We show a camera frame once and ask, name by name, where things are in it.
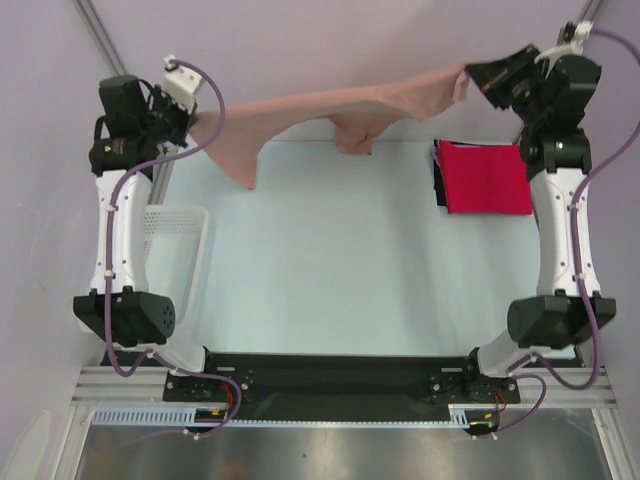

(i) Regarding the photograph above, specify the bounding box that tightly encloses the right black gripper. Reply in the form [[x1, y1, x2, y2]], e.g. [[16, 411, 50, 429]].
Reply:
[[466, 44, 549, 127]]

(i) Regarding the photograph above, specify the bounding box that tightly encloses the pink printed t shirt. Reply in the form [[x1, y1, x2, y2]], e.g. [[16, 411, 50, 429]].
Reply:
[[189, 65, 470, 190]]

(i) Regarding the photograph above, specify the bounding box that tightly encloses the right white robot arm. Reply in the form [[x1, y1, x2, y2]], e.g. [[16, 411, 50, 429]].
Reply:
[[461, 45, 616, 401]]

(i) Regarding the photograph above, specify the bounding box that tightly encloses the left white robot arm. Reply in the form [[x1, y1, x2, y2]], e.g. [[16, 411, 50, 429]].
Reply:
[[72, 67, 203, 377]]

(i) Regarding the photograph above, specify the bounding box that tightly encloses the red folded t shirt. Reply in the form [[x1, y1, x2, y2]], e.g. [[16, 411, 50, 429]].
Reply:
[[438, 140, 533, 216]]

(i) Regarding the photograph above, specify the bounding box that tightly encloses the black folded t shirt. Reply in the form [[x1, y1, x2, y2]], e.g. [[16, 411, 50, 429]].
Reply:
[[430, 140, 447, 207]]

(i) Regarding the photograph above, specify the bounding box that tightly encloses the white plastic laundry basket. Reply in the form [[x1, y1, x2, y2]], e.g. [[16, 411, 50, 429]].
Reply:
[[143, 205, 209, 348]]

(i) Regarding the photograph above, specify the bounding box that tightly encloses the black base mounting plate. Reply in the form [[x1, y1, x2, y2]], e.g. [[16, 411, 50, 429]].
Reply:
[[165, 352, 520, 418]]

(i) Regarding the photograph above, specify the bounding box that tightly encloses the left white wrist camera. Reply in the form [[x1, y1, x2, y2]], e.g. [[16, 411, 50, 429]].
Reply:
[[161, 55, 204, 114]]

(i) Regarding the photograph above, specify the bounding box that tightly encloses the right aluminium corner post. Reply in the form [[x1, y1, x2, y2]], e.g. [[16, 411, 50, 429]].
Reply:
[[557, 0, 605, 46]]

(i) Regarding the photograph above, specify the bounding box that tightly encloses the aluminium corner post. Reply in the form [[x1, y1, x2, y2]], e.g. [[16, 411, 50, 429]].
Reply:
[[72, 0, 128, 75], [557, 0, 605, 46]]

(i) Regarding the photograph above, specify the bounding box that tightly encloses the left aluminium corner post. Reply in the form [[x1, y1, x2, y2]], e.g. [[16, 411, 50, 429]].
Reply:
[[72, 0, 128, 75]]

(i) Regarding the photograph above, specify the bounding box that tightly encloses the aluminium front rail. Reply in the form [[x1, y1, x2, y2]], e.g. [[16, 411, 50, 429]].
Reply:
[[71, 367, 617, 409]]

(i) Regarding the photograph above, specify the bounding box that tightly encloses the white slotted cable duct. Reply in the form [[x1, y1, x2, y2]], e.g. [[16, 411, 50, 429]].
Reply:
[[92, 405, 498, 429]]

